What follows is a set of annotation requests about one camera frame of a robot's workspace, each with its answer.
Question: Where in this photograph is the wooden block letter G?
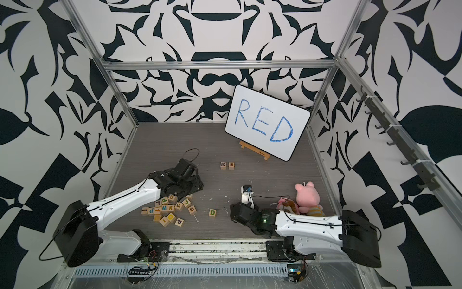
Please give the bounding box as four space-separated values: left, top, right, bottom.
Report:
188 205 197 215

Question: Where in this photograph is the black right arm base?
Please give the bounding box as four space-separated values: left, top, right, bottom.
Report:
265 241 316 263

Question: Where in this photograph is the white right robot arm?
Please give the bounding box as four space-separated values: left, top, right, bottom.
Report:
230 202 381 268

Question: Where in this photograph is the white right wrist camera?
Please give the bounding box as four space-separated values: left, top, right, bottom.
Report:
241 185 255 208

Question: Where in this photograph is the wooden block blue P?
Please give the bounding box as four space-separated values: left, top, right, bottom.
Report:
174 218 184 227

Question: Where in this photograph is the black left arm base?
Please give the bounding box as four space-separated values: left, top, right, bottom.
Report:
117 242 170 263

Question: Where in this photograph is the wooden block letter F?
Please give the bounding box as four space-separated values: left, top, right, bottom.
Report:
174 202 184 211

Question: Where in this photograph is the white whiteboard reading RED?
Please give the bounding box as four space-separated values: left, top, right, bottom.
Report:
225 85 310 161

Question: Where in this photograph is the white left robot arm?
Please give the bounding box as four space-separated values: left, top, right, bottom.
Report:
53 158 203 267

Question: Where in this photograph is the wooden easel stand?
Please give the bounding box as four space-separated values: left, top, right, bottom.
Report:
239 141 271 161

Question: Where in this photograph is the pink plush pig toy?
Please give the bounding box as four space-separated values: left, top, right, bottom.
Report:
295 181 325 217

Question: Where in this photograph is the wooden block letter I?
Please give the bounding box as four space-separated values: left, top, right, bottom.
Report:
160 217 170 228

